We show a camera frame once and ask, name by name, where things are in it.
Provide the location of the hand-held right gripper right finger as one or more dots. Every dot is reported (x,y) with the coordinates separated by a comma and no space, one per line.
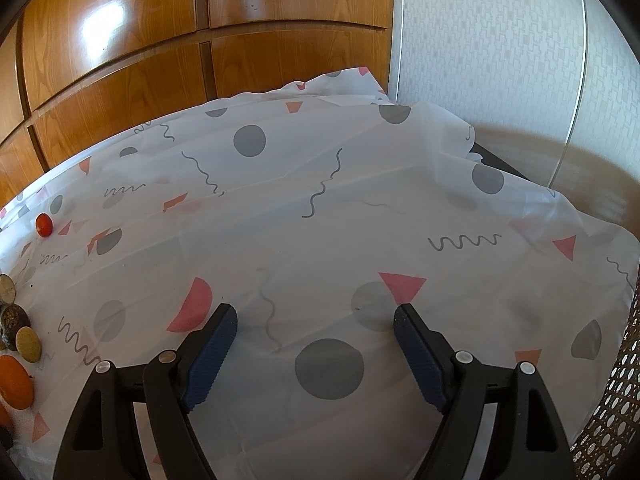
(417,355)

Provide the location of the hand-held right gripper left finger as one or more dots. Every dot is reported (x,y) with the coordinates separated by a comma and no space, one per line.
(212,355)

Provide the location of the orange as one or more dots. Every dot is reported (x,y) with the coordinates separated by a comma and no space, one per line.
(15,382)
(4,416)

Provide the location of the red cherry tomato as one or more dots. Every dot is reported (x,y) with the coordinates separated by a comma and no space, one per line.
(44,224)

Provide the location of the white patterned tablecloth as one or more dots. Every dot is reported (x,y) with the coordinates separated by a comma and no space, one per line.
(300,260)

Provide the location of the yellow round slice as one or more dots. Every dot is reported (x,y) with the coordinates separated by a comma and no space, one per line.
(28,344)

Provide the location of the dark brown passion fruit half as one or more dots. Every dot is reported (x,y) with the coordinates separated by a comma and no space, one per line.
(13,317)

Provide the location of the wicker chair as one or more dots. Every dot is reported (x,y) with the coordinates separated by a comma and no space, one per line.
(615,410)

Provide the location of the pale wooden disc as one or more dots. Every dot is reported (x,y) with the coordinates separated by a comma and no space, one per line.
(7,288)

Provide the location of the dark round object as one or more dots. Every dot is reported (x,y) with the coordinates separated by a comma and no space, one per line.
(5,439)

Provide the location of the wooden wardrobe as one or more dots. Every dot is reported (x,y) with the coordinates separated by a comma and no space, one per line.
(125,35)

